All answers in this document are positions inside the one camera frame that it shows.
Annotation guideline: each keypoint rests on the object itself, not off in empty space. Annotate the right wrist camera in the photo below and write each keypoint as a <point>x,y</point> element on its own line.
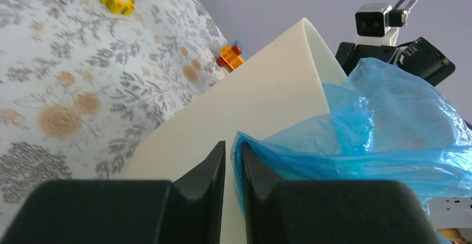
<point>378,24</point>

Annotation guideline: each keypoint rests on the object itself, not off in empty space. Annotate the blue plastic trash bag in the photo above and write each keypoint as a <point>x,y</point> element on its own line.
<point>383,124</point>

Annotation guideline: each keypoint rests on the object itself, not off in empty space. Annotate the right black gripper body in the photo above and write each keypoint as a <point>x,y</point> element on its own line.
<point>418,57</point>

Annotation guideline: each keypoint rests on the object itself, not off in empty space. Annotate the cream plastic trash bin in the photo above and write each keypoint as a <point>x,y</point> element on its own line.
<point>190,155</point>

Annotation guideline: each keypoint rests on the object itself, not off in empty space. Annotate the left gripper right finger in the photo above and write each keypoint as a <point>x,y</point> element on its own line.
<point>328,211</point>

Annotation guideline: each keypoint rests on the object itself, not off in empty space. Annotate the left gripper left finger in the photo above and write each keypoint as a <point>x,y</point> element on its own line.
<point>129,209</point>

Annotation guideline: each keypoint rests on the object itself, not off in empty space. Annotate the orange toy car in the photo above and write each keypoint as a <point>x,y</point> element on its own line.
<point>231,56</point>

